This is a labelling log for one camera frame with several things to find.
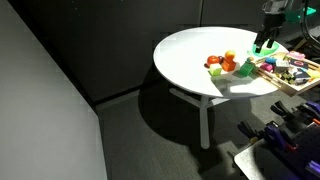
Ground wooden tray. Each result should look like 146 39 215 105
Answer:
253 49 320 98

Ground orange ball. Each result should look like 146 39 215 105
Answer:
224 49 237 62

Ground red ball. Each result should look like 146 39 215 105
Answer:
206 55 221 67

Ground black perforated breadboard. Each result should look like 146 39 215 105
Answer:
273 123 320 180

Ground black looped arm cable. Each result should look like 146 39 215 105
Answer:
299 0 320 48

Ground grey metal plate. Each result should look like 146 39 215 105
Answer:
233 138 303 180

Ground black spring clamp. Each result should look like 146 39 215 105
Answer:
270 100 303 123
237 120 265 141

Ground purple clamp orange tip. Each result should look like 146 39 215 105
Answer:
296 100 320 126
264 123 298 151

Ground black block letter A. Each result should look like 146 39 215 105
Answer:
293 69 312 84

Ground white table base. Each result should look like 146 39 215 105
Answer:
169 87 231 150

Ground lime green small cube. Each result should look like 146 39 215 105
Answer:
208 63 223 77

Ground small grey patterned cube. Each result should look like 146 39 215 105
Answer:
279 71 296 84

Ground wooden stand legs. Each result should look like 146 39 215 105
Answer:
293 37 309 52

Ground yellow toy piece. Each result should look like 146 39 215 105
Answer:
306 68 320 80

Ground green toy block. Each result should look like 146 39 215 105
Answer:
239 61 256 77

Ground pink toy block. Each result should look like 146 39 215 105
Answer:
260 61 275 73

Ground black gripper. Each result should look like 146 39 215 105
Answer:
253 11 286 54

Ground blue number block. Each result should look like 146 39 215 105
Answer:
265 56 278 65

